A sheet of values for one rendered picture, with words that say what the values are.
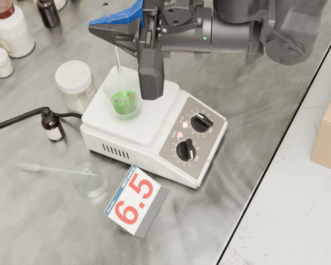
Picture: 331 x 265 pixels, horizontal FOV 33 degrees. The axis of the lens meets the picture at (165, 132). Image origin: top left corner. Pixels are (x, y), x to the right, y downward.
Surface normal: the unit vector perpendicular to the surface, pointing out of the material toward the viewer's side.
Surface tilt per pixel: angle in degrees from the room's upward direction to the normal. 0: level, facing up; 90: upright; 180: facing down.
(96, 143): 90
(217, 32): 48
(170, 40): 67
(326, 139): 90
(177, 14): 87
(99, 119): 0
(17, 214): 0
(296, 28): 58
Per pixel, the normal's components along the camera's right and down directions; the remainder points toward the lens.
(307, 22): 0.00, 0.44
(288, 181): -0.07, -0.54
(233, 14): -0.25, 0.80
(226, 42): -0.08, 0.62
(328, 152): -0.49, 0.76
